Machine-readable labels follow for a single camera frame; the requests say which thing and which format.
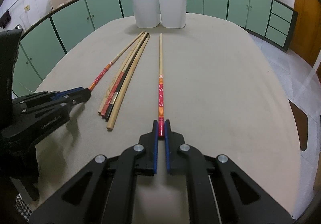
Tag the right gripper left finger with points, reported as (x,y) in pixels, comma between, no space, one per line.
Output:
(103,190)

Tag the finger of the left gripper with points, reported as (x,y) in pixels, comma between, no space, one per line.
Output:
(67,102)
(71,92)

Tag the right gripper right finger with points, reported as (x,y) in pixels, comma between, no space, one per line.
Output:
(219,191)

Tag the red floral bamboo chopstick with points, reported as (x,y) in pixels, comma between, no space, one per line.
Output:
(113,61)

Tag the orange-red banded bamboo chopstick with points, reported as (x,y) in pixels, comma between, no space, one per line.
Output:
(160,90)

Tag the green lower kitchen cabinets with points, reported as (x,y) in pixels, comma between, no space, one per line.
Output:
(52,37)

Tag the dark red wooden chopstick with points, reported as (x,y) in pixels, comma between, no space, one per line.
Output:
(111,94)

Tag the plain bamboo chopstick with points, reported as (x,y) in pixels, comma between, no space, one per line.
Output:
(130,80)

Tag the dark hanging cloth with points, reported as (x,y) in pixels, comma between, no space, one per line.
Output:
(5,19)

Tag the brown wooden chair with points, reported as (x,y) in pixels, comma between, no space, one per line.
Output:
(302,125)

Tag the white plastic utensil holder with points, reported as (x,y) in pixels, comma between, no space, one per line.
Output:
(169,13)

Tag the brown wooden door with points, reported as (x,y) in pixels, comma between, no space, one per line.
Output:
(306,37)

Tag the red-handled bamboo chopstick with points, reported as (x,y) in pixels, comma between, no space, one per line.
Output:
(123,67)

